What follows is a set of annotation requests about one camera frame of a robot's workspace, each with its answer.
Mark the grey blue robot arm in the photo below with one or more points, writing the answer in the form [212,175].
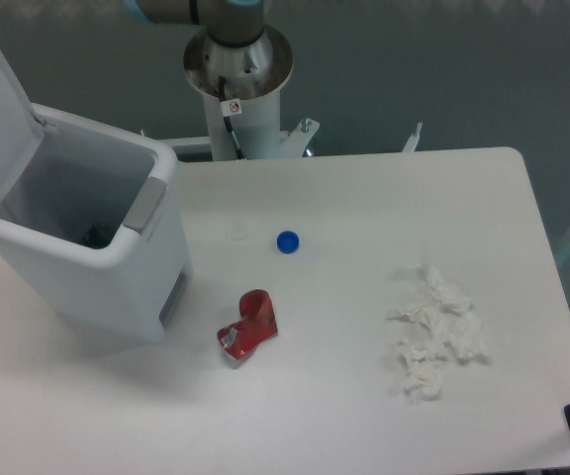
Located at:
[232,24]

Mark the blue bottle cap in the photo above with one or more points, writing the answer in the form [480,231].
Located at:
[288,242]

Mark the crushed red can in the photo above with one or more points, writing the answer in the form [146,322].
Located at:
[256,324]

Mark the white trash can body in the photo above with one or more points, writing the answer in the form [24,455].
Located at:
[85,173]

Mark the crumpled white tissue paper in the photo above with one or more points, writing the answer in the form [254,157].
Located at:
[450,330]

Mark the white table bracket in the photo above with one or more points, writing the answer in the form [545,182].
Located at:
[413,140]
[298,143]

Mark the white table bracket right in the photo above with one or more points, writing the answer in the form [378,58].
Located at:
[413,140]

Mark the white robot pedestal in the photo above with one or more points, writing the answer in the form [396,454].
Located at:
[240,89]

